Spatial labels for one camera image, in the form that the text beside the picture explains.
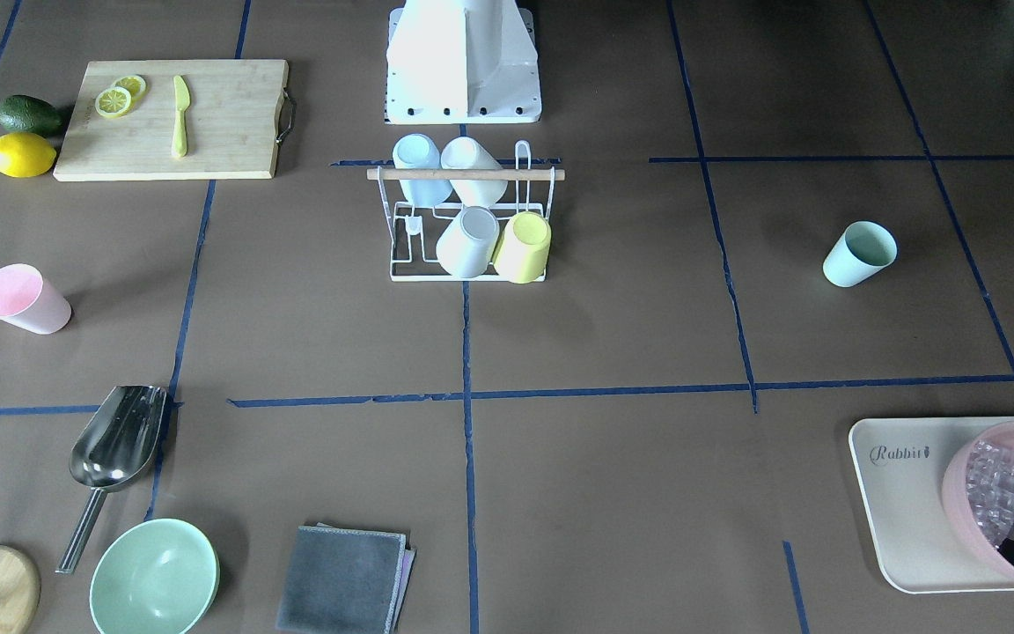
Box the mint green cup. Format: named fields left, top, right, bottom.
left=822, top=221, right=898, bottom=288

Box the pink cup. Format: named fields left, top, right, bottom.
left=0, top=263, right=72, bottom=335

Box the yellow cup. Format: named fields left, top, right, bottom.
left=492, top=211, right=551, bottom=284

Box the grey cup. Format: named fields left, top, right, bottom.
left=436, top=206, right=499, bottom=278

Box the white cup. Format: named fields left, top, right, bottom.
left=440, top=136, right=507, bottom=208

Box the light blue cup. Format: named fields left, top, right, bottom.
left=392, top=134, right=453, bottom=208

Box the grey folded cloth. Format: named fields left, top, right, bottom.
left=276, top=523, right=417, bottom=633

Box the wooden cutting board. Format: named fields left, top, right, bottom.
left=53, top=59, right=290, bottom=183

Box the yellow plastic knife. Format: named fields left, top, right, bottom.
left=172, top=75, right=192, bottom=159

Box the metal scoop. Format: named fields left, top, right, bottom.
left=55, top=386, right=169, bottom=575

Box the cream Rabbit tray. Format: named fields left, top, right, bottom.
left=848, top=417, right=1014, bottom=594

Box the green bowl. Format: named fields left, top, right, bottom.
left=89, top=519, right=220, bottom=633

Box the rear lemon slice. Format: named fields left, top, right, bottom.
left=112, top=75, right=149, bottom=103

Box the pink bowl with ice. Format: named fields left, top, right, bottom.
left=941, top=420, right=1014, bottom=582

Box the yellow lemon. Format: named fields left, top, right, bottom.
left=0, top=132, right=57, bottom=178

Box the dark green avocado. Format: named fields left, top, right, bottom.
left=0, top=95, right=63, bottom=137

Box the white wire cup rack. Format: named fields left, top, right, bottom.
left=367, top=140, right=566, bottom=284

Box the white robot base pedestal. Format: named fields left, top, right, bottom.
left=384, top=1, right=544, bottom=126

